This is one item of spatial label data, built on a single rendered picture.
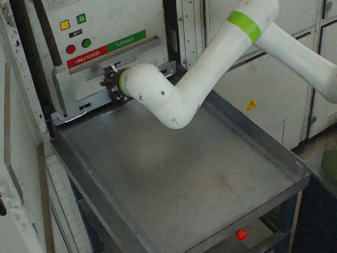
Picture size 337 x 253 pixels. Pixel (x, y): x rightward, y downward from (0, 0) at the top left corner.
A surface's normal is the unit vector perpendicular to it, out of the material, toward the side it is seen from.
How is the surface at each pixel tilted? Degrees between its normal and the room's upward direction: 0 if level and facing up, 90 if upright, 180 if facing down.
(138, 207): 0
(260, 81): 90
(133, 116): 0
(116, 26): 90
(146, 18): 90
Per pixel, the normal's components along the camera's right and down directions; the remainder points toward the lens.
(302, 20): 0.54, 0.52
